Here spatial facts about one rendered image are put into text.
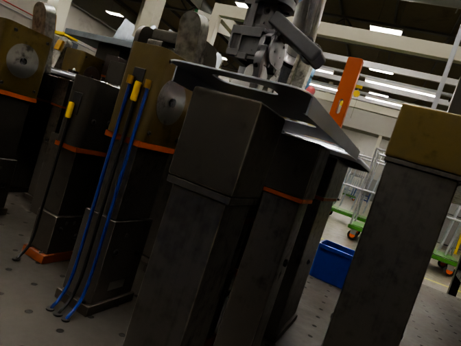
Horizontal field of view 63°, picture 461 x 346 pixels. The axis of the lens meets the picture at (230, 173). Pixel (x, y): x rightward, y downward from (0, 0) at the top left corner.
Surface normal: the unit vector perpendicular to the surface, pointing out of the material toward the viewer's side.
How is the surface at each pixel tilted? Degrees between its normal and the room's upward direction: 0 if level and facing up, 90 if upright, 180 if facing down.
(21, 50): 90
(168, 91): 90
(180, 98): 90
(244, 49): 90
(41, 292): 0
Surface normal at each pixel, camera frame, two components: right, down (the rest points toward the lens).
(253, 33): -0.42, -0.07
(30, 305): 0.31, -0.95
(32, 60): 0.85, 0.31
